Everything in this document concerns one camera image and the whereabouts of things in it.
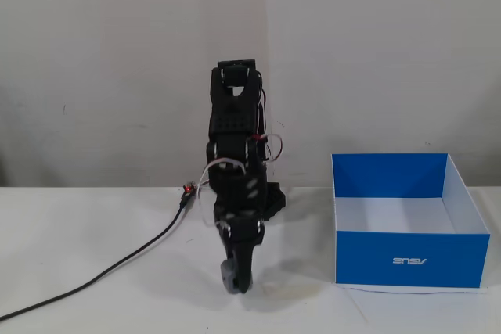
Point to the controller board with red led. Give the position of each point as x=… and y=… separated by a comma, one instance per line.
x=189, y=189

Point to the blue white cardboard box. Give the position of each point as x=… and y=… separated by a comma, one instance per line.
x=411, y=257

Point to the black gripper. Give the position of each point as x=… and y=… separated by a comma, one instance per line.
x=243, y=241

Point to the gray cube block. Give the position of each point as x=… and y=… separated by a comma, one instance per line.
x=229, y=275

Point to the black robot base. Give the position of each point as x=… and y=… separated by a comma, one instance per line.
x=277, y=201

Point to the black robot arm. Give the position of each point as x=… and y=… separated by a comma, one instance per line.
x=233, y=123

